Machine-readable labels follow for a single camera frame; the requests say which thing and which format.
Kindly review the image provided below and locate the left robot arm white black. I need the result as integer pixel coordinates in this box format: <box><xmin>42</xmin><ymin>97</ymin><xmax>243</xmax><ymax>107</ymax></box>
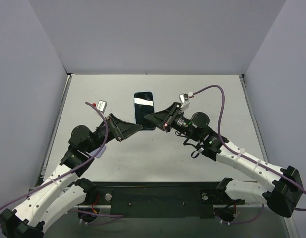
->
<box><xmin>0</xmin><ymin>114</ymin><xmax>142</xmax><ymax>238</ymax></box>

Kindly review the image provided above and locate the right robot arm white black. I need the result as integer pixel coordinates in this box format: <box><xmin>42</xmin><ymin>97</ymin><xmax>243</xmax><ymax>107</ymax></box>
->
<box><xmin>145</xmin><ymin>103</ymin><xmax>303</xmax><ymax>218</ymax></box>

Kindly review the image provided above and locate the phone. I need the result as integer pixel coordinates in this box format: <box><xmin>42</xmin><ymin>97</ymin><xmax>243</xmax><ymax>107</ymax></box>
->
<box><xmin>134</xmin><ymin>92</ymin><xmax>155</xmax><ymax>131</ymax></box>

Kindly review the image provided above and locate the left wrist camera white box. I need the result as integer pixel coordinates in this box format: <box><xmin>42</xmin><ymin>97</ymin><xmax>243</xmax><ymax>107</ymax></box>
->
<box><xmin>92</xmin><ymin>100</ymin><xmax>108</xmax><ymax>113</ymax></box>

